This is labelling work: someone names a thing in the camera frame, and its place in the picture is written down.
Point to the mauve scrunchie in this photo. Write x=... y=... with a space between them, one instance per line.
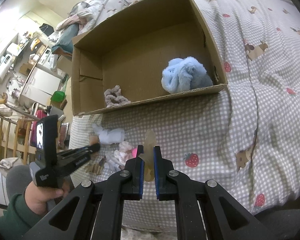
x=113 y=97

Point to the brown cardboard box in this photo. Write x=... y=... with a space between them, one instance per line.
x=131 y=49

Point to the person's left hand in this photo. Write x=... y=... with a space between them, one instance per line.
x=36 y=198

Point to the pale pink scrunchie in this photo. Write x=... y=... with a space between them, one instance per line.
x=118 y=158

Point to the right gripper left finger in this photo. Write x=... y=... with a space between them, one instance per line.
x=134 y=183

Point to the white washing machine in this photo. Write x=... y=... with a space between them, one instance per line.
x=47 y=59

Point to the bright pink soft ball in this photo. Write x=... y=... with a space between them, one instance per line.
x=134 y=152

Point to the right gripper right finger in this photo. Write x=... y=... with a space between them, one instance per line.
x=163 y=185

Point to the beige translucent soft piece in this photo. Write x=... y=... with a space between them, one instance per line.
x=148 y=155

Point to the wooden chair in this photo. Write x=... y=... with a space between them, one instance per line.
x=16 y=124

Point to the white rolled sock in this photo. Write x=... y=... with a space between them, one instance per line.
x=108 y=137

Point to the teal blue pillow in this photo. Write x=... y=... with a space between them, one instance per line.
x=64 y=45

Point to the light blue fluffy sock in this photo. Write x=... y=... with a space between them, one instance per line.
x=182 y=75

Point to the pink suitcase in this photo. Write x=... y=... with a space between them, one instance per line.
x=33 y=136

